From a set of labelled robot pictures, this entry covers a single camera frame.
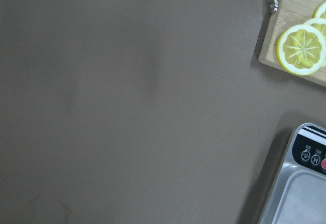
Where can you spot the inner lemon slice of row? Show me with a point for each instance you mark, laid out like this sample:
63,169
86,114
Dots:
320,12

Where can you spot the wooden cutting board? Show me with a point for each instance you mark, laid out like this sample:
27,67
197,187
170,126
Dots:
285,14

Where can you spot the middle lemon slice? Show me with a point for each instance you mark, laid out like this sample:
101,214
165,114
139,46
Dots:
318,23

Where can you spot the lemon slice near handle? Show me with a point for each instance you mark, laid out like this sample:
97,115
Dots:
301,50

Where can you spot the silver kitchen scale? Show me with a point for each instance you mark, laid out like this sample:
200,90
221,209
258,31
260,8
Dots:
297,194

